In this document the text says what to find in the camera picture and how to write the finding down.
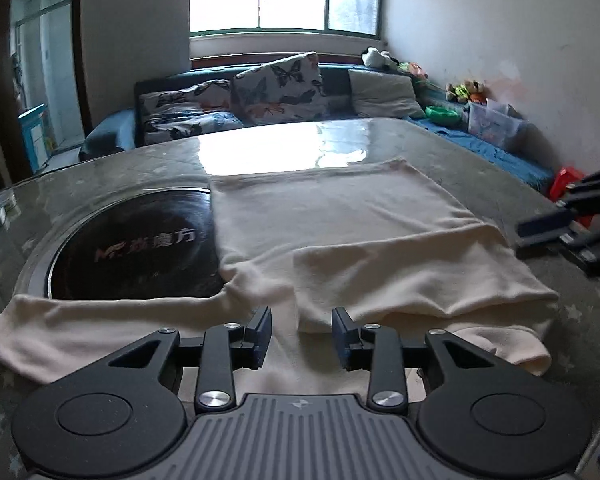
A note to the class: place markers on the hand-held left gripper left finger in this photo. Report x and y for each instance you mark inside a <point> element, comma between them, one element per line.
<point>261,332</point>

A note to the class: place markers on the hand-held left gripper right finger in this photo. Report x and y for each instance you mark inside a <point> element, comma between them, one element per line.
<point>341,337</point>

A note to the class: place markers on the cream sweater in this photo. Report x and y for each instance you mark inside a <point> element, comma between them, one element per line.
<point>340,225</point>

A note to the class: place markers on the red plastic stool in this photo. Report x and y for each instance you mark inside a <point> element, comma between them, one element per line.
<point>567,182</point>

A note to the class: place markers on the clear plastic storage box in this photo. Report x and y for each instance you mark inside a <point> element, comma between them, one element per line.
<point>495,125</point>

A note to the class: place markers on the round black induction cooktop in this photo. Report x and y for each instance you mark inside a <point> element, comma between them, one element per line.
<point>140,255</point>

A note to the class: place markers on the green plastic bowl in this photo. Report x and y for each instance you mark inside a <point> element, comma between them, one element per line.
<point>442,116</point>

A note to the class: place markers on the brown and green plush toys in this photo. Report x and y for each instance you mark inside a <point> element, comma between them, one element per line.
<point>464,91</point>

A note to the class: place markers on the colourful plush toy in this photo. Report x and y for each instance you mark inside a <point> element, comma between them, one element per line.
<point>412,71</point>

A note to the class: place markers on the grey pillow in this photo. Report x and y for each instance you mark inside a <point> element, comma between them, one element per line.
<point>382,92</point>

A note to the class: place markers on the butterfly print pillow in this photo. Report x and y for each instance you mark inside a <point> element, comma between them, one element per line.
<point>190,110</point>
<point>280,90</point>

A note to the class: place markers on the panda plush toy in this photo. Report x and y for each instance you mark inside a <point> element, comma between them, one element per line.
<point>380,58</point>

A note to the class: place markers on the blue corner sofa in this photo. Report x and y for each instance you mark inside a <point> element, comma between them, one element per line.
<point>110,132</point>

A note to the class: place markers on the light blue cabinet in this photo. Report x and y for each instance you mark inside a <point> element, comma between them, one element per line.
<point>36,137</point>

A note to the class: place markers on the dark wooden door frame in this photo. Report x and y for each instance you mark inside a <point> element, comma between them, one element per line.
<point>0,85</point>

